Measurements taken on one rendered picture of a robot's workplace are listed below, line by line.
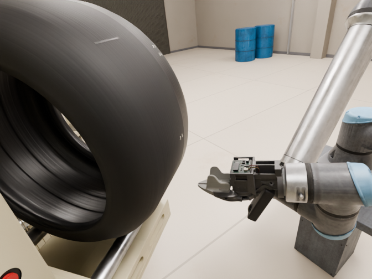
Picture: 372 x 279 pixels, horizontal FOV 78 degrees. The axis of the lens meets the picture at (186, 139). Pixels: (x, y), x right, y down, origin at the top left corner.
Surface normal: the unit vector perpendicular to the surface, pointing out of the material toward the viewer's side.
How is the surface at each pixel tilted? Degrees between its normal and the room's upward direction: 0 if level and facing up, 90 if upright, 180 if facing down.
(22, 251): 90
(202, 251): 0
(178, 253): 0
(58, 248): 0
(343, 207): 101
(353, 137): 90
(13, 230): 90
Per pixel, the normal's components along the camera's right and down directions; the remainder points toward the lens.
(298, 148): -0.67, -0.25
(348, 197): -0.29, 0.52
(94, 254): -0.10, -0.87
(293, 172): -0.33, -0.59
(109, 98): 0.38, 0.07
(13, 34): 0.02, -0.24
